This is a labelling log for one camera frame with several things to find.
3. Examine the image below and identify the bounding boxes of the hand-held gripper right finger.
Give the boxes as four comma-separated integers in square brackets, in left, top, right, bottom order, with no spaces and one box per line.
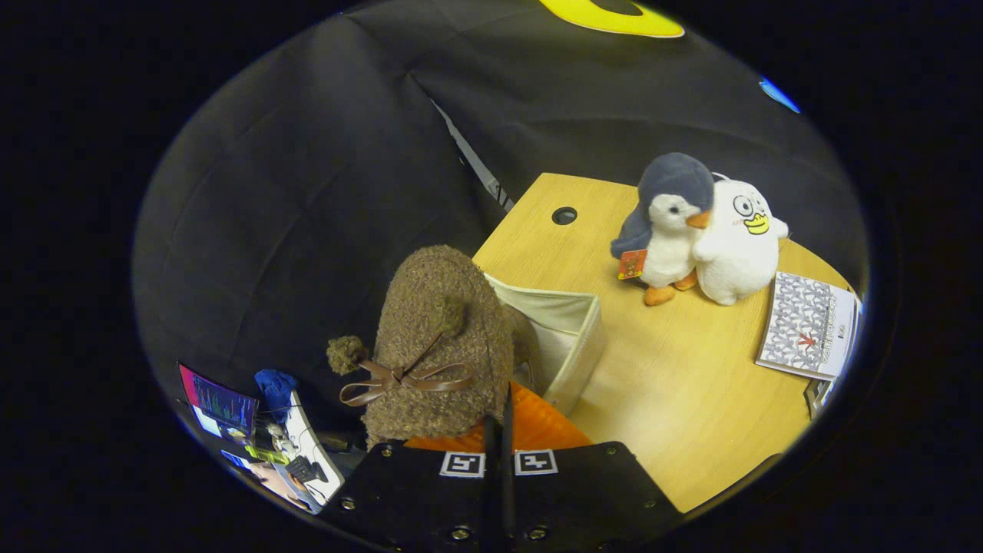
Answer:
[498,382,684,553]

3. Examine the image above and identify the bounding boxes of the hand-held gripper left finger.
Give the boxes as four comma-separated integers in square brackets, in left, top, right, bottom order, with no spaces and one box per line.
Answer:
[319,415,499,553]

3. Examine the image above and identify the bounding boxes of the beige fabric storage box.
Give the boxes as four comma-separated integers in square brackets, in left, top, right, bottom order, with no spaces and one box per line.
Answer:
[482,273,607,418]

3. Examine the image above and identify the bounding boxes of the white side desk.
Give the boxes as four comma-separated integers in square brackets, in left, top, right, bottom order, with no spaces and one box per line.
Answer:
[221,390,346,514]

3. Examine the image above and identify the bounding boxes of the blue cloth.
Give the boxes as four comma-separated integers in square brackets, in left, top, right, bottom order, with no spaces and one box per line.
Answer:
[255,369,300,422]

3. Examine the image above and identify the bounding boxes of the computer monitor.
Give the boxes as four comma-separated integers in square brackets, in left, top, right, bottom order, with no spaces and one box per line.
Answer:
[178,363,259,445]

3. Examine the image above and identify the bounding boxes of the white booklet with blue photo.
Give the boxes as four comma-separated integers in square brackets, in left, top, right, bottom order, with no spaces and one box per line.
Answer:
[803,296,865,422]

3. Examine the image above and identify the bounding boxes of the grey and white penguin plush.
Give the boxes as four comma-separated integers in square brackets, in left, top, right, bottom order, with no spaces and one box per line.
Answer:
[611,152,717,307]

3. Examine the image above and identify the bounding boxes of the grey patterned booklet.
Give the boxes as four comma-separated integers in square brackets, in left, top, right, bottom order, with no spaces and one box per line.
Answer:
[756,270,858,382]

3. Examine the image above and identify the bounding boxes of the white duck plush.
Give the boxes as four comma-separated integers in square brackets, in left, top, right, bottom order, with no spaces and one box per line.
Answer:
[691,175,789,306]

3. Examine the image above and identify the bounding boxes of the black backdrop cloth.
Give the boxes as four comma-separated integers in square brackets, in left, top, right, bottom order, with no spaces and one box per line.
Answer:
[132,0,869,431]

